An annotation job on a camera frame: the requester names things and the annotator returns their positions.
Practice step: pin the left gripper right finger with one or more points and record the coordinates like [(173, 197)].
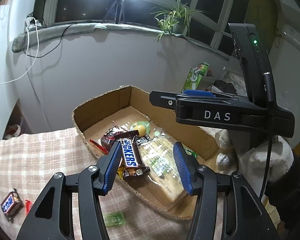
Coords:
[(244, 216)]

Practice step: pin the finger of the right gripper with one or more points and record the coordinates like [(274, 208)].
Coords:
[(166, 100), (206, 94)]

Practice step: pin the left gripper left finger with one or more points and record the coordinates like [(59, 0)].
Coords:
[(51, 215)]

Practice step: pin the Snickers bar Chinese label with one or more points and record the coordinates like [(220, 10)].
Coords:
[(11, 205)]

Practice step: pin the black patterned candy packet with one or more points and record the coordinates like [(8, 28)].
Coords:
[(142, 140)]

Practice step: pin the rice cracker pack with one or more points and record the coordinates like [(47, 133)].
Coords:
[(163, 180)]

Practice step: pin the Snickers bar English label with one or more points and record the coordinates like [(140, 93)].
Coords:
[(131, 158)]

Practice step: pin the small green snack packet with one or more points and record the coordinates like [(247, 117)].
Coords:
[(114, 219)]

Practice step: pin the dark candy red ties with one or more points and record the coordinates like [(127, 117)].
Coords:
[(106, 142)]

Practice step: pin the yellow candy packet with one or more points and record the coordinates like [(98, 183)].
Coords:
[(120, 172)]

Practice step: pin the black sleeved right forearm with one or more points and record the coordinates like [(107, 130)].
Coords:
[(283, 187)]

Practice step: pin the white gloved right hand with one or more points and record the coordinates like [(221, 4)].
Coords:
[(249, 163)]

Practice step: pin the green paper gift bag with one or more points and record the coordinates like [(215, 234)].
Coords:
[(195, 75)]

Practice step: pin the cardboard box tray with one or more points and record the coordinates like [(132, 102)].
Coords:
[(127, 105)]

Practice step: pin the plaid pink tablecloth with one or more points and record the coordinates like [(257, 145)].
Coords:
[(29, 161)]

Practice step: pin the potted spider plant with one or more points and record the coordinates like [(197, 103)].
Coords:
[(174, 19)]

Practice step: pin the white air conditioner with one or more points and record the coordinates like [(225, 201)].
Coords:
[(290, 34)]

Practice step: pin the white power strip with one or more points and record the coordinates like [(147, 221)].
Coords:
[(31, 22)]

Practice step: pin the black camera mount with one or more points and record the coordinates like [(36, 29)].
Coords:
[(254, 63)]

